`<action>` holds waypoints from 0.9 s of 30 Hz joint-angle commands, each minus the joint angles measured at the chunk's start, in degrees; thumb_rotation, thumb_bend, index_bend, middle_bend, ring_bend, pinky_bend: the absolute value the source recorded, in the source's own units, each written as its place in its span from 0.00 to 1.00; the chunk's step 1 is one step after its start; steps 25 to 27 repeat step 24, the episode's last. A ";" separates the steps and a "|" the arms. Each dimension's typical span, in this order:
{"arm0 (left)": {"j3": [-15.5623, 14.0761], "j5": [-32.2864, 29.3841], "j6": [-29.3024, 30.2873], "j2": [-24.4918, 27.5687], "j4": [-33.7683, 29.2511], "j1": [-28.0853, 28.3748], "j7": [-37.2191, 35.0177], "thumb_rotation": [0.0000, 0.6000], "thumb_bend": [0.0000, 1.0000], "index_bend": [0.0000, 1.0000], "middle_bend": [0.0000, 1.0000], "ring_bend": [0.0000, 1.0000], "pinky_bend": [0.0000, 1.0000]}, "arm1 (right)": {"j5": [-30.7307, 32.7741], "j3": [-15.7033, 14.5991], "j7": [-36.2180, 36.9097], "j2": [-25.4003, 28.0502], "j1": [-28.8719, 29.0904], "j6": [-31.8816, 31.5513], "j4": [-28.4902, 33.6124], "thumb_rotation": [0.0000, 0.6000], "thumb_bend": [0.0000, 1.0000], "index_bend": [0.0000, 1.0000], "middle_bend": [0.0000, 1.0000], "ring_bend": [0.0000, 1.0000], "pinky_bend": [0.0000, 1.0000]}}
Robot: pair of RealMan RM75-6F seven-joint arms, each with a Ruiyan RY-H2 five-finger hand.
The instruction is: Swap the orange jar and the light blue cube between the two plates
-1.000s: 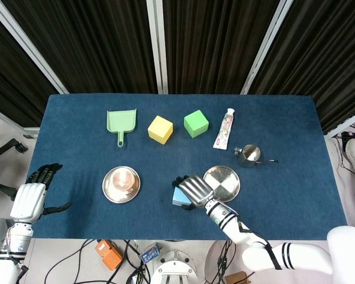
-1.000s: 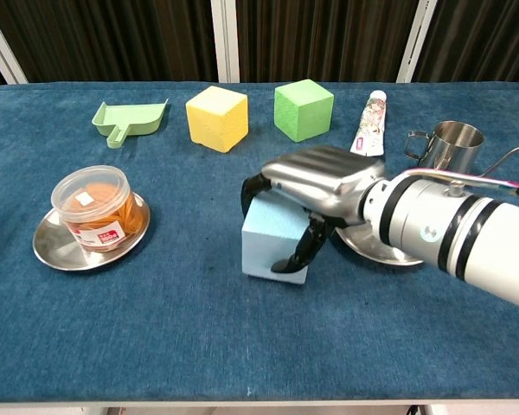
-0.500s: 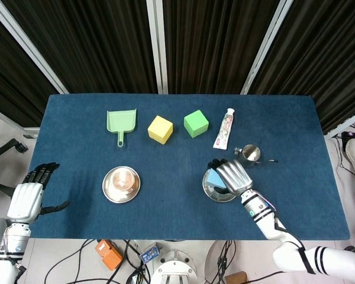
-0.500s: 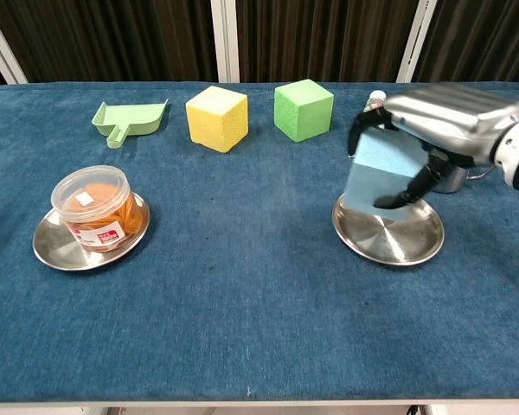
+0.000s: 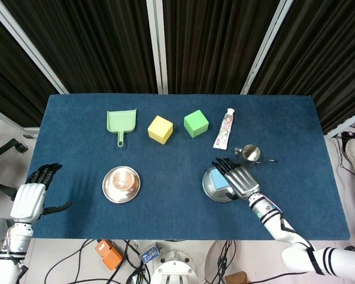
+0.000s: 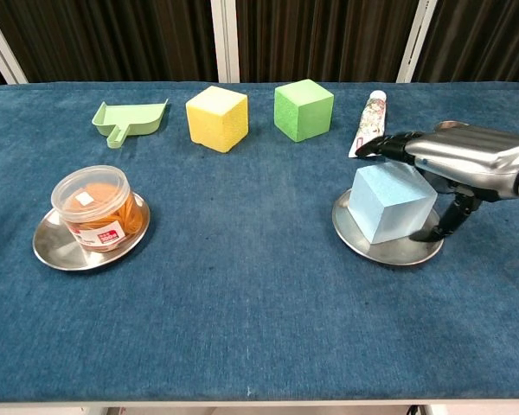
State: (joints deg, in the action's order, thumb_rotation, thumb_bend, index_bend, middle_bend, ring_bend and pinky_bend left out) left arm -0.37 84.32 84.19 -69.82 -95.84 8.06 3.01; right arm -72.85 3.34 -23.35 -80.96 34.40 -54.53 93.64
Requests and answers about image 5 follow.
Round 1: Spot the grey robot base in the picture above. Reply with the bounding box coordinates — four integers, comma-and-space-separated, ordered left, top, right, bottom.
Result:
150, 250, 198, 284

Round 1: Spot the orange electronic device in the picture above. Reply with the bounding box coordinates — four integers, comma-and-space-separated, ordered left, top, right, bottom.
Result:
95, 238, 124, 270

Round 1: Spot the black curtain panel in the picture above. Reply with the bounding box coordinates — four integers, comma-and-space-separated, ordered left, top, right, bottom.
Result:
0, 8, 57, 127
250, 0, 355, 134
2, 0, 160, 95
162, 0, 278, 95

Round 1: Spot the green plastic dustpan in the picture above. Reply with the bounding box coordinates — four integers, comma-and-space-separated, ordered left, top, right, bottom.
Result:
106, 108, 138, 148

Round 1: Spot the blue table cloth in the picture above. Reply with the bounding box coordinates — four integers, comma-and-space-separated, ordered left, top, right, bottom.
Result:
19, 93, 351, 241

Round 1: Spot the steel gooseneck pitcher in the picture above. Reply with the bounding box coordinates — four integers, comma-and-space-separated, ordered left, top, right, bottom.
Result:
233, 144, 278, 169

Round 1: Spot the round steel plate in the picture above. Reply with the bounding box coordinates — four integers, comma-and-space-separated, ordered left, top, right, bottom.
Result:
102, 166, 142, 204
202, 166, 246, 202

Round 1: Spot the white toothpaste tube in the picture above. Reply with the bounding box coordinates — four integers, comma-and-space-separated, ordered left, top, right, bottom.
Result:
212, 108, 235, 150

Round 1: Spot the white frame post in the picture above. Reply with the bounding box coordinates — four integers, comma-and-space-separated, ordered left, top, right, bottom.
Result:
325, 106, 355, 138
241, 0, 296, 95
146, 0, 169, 95
0, 0, 69, 95

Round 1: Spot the black floor cable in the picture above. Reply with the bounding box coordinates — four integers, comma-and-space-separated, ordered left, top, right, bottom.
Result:
46, 238, 99, 284
122, 239, 152, 284
214, 240, 238, 284

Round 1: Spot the clear jar brown powder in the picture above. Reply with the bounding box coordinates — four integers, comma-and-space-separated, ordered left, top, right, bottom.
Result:
109, 167, 136, 192

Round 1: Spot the green foam cube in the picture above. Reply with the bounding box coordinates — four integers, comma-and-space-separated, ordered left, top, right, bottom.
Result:
183, 109, 210, 138

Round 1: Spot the brown cardboard box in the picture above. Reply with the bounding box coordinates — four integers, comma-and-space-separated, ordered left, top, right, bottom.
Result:
224, 271, 251, 284

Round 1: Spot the yellow foam cube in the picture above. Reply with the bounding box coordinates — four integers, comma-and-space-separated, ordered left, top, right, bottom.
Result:
147, 115, 174, 145

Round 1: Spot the black office chair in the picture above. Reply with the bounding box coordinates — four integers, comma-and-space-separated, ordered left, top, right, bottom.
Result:
0, 138, 29, 196

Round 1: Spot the light blue foam cube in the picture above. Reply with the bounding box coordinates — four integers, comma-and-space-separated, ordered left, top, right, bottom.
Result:
209, 170, 233, 191

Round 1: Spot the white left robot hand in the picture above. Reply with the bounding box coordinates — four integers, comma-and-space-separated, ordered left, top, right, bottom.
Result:
10, 162, 73, 223

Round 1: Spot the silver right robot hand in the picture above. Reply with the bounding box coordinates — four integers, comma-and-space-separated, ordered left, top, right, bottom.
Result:
211, 157, 261, 201

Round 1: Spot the small blue box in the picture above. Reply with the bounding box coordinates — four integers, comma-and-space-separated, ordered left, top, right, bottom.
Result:
140, 243, 161, 264

